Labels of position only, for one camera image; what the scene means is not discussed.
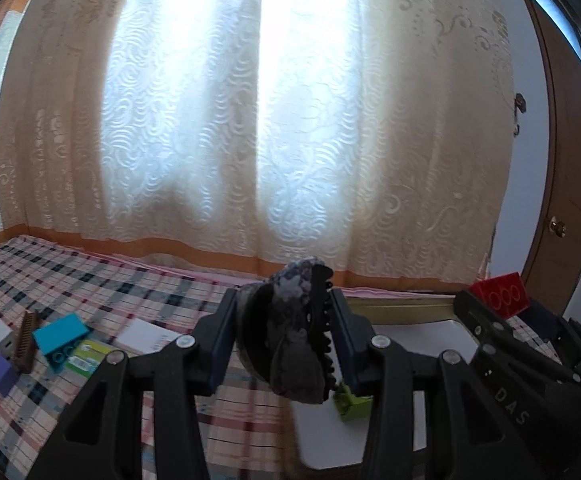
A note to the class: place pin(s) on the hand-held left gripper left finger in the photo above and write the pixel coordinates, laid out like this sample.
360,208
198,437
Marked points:
222,342

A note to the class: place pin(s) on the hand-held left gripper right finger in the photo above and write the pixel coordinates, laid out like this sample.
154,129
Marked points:
344,347

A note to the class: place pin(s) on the red building block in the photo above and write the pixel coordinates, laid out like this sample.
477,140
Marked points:
500,294

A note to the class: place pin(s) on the dark marbled hair claw clip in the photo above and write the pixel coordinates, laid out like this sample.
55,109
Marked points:
290,340

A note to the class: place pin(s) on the gold metal tray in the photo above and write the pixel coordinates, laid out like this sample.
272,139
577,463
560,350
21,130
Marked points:
415,334

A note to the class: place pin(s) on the white box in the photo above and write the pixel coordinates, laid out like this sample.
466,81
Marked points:
145,337

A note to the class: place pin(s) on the clear box with green label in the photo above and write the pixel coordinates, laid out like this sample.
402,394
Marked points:
88,357

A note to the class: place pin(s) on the teal building block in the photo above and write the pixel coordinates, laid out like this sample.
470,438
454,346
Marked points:
60,335

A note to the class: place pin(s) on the green building block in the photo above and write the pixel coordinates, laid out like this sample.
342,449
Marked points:
353,404

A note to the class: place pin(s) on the pink striped sheet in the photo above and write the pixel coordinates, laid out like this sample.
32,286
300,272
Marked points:
205,274

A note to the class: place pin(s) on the plaid bedsheet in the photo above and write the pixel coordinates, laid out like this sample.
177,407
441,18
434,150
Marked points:
120,295

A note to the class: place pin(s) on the brass door knob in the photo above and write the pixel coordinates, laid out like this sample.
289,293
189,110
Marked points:
558,226

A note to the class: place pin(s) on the brown wooden door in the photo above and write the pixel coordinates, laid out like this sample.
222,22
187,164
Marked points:
565,160

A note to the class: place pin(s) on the brown comb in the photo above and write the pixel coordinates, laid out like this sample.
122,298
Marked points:
24,345

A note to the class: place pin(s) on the purple block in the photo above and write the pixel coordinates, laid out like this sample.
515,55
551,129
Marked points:
0,375

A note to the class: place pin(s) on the cream patterned curtain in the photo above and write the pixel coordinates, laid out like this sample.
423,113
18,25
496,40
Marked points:
220,110

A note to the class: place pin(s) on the door transom window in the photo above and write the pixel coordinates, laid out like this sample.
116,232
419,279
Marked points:
550,10

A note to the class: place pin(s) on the metal wall hook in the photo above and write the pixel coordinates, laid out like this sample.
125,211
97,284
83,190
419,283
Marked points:
520,105

